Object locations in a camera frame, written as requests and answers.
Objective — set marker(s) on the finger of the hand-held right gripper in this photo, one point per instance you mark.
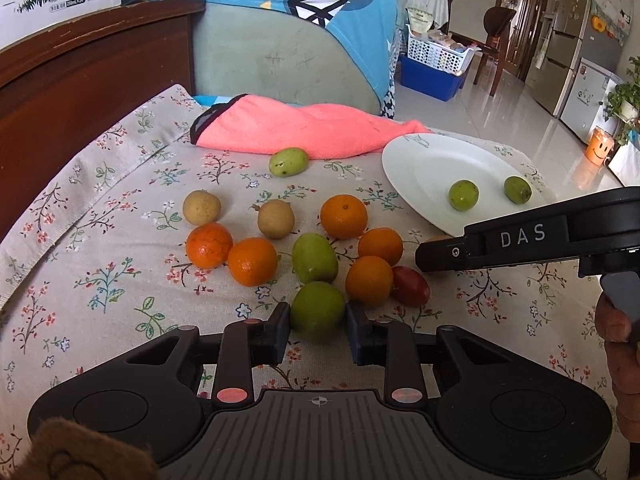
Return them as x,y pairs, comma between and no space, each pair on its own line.
440,256

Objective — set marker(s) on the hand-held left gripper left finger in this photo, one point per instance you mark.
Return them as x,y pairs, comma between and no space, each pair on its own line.
280,332

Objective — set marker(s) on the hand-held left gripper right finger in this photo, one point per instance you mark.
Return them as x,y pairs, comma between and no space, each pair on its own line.
356,335

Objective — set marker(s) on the dark red jujube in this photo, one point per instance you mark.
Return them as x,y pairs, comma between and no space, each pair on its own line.
412,287

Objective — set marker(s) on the large green jujube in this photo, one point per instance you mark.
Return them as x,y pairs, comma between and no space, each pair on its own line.
318,310
315,257

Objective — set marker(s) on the white plate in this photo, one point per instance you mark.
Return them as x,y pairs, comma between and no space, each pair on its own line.
425,170

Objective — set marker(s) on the orange tangerine with scarred peel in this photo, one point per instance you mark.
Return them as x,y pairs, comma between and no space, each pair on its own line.
209,245

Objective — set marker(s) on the tan longan with stem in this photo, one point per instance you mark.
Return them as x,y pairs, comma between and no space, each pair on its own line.
276,220

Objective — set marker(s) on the tan round longan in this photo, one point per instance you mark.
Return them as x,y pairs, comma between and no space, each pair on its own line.
202,206

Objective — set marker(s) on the speckled green jujube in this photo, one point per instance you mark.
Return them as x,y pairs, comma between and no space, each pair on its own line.
288,162

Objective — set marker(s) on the person's right hand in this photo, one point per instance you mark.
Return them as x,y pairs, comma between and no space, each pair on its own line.
617,375

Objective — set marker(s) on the small green jujube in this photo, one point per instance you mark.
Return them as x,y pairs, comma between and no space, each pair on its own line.
463,195
517,189

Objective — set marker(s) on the orange smiley cup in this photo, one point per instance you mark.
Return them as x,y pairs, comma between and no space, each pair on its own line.
600,147

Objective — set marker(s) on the white box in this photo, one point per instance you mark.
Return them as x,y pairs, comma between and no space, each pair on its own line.
627,160

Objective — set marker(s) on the small white fridge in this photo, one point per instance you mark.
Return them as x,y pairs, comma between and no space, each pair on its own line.
587,100

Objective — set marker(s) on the green potted plant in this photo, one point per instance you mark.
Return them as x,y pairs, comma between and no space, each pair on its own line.
622,97

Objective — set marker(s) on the floral tablecloth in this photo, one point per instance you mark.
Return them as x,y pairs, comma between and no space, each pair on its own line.
125,310

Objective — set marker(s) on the black white patterned cloth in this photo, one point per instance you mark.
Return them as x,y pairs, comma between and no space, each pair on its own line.
389,102

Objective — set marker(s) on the blue plastic bin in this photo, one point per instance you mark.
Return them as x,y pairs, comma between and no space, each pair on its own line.
430,82

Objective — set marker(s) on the pink towel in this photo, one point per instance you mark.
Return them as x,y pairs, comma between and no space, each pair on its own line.
310,127

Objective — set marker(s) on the silver refrigerator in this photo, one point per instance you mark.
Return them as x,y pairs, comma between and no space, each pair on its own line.
565,50

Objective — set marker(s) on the white perforated basket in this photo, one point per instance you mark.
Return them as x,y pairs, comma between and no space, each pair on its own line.
435,52

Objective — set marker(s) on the brown wooden chair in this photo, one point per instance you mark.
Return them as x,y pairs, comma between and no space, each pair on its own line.
497,25

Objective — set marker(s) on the green white bag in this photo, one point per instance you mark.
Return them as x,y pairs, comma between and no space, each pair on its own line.
420,20

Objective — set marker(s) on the blue patterned sheet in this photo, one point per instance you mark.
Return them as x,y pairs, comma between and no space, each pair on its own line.
212,100

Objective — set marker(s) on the brown plush fabric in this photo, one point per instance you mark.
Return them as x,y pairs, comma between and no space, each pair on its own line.
65,452

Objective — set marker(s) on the pale green chair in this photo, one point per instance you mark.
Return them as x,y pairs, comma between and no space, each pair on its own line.
260,65

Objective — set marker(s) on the dark wooden headboard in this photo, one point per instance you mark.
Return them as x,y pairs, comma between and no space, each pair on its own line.
75,100

